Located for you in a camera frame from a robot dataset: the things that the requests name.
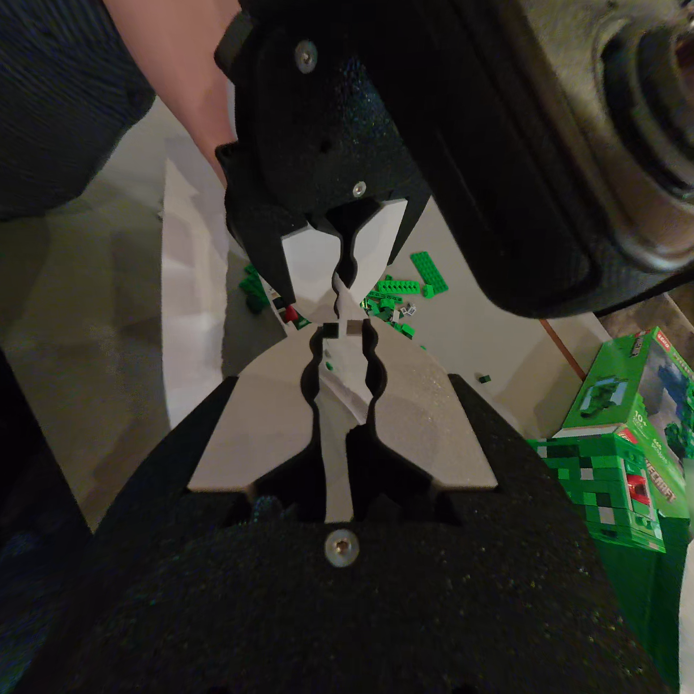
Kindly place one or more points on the curved row of green bricks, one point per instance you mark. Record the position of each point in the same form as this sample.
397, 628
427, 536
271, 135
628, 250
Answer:
253, 287

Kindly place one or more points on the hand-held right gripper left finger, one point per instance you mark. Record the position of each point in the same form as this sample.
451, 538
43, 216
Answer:
255, 428

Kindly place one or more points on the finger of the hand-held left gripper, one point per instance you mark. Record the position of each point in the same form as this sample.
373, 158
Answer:
379, 244
309, 271

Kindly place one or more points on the person's left hand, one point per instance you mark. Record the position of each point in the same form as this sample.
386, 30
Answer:
184, 70

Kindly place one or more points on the green toy box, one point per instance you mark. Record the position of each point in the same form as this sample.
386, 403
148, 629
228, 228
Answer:
623, 401

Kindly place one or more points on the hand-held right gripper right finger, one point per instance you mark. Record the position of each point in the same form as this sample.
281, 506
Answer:
434, 423

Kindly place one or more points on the large green studded plate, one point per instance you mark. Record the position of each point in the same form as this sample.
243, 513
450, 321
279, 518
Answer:
429, 274

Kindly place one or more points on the grey desk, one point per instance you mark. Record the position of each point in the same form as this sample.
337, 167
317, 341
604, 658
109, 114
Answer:
81, 325

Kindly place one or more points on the green plate with holes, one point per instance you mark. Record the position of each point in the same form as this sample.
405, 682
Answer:
400, 286

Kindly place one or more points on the green mosaic block build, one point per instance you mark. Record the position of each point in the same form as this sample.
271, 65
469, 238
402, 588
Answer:
596, 488

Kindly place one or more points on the small dark green square tile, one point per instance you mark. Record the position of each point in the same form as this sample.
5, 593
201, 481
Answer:
330, 329

